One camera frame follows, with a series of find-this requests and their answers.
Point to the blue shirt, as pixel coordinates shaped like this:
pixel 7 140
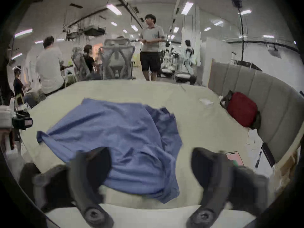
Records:
pixel 123 136

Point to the dark bag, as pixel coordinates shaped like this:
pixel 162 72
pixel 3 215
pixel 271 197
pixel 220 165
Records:
pixel 225 100

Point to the phone with pink screen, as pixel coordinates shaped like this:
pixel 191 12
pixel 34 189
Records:
pixel 235 158

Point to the white humanoid robot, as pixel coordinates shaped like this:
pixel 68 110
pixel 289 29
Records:
pixel 168 60
pixel 188 60

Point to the person's left hand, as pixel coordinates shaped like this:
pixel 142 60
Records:
pixel 4 139

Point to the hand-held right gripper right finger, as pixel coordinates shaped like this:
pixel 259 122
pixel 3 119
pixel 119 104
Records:
pixel 213 174

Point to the small white paper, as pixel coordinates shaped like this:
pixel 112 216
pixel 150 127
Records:
pixel 206 101

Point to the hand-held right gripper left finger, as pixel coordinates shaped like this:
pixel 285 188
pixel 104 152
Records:
pixel 82 179

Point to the red bag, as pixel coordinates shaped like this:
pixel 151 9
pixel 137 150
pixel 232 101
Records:
pixel 242 109

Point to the grey padded headboard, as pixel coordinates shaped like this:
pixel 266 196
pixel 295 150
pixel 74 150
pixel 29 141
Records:
pixel 273 98

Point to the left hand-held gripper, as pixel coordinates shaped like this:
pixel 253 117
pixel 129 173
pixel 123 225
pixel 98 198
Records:
pixel 9 117

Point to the bed with beige sheet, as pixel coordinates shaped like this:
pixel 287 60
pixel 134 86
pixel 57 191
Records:
pixel 201 127

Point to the black pole stand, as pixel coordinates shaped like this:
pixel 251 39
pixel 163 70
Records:
pixel 242 32

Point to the cardboard carton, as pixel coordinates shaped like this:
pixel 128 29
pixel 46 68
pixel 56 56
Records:
pixel 286 170

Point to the white papers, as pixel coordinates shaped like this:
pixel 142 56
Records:
pixel 255 141

